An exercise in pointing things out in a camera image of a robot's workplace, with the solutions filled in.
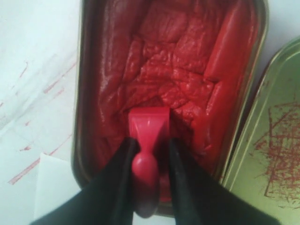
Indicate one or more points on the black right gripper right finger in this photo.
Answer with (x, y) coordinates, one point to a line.
(197, 199)

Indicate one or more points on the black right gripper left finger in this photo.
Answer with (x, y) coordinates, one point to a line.
(106, 200)

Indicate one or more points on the red plastic stamp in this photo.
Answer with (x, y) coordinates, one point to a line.
(150, 127)

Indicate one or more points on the red ink paste tin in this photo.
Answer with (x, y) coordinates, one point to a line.
(196, 57)

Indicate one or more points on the white paper sheet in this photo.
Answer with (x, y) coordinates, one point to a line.
(55, 185)

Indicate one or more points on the gold tin lid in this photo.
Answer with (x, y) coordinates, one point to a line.
(265, 167)

